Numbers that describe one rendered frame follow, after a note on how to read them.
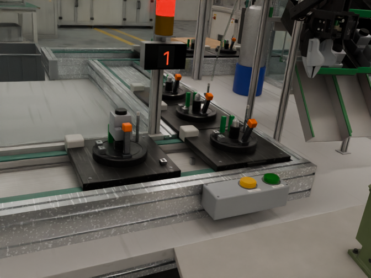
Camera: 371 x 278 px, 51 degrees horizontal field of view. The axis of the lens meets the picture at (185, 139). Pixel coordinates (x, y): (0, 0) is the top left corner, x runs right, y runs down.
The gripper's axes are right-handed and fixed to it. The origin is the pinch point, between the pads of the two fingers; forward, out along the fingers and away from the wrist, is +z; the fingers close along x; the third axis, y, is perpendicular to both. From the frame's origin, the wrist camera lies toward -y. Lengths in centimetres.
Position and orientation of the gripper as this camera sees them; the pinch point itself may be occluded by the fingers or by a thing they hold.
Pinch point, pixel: (309, 71)
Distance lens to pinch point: 97.1
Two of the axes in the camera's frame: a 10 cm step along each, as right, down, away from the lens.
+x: 9.0, -0.9, 4.2
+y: 4.2, 3.9, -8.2
